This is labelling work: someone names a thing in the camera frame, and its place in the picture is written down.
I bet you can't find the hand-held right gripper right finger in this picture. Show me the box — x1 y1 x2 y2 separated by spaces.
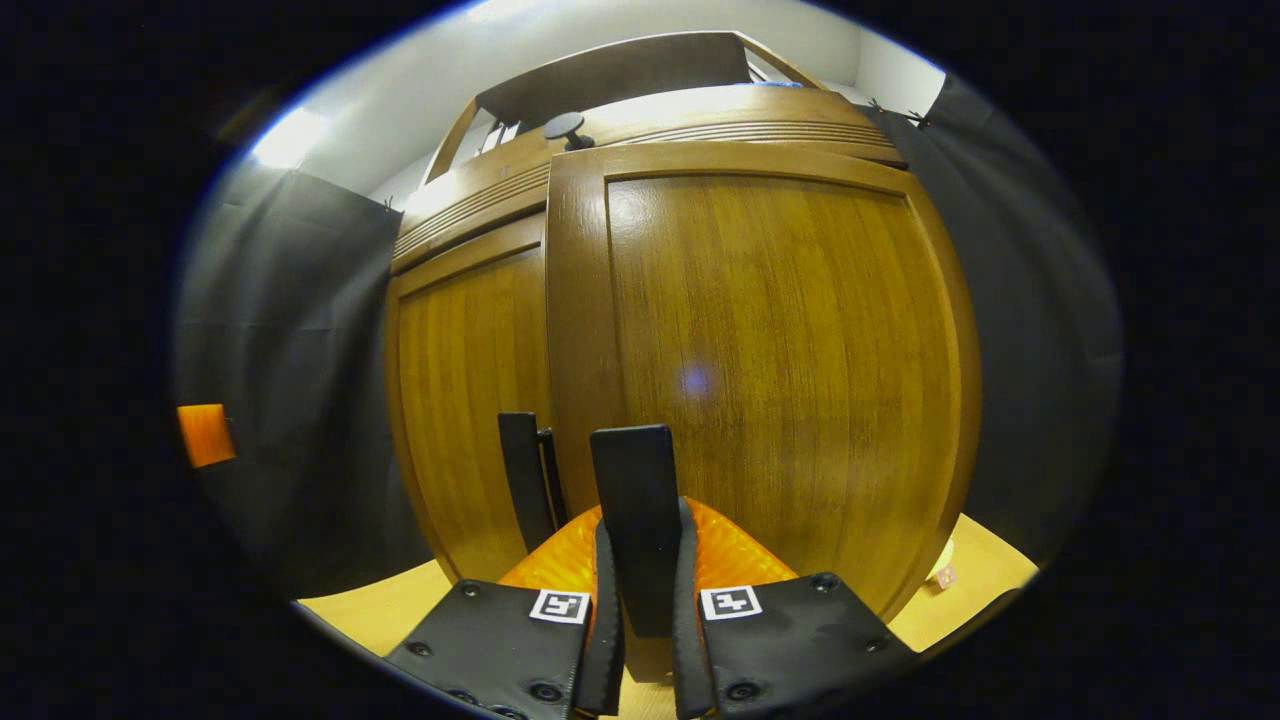
672 497 916 720

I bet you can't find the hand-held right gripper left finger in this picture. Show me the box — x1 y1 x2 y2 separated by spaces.
385 505 626 720

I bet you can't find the wooden cabinet door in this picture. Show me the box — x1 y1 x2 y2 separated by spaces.
545 140 981 681
385 212 561 583

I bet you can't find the wooden double-door shoe cabinet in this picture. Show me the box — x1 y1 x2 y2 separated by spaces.
385 30 981 681

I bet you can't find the long ceiling light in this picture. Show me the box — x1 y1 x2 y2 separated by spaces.
250 105 331 171

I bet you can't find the wooden grooved drawer front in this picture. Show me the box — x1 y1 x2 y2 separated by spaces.
390 85 909 276

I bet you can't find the black round drawer knob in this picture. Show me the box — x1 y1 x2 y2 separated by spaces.
542 111 596 151

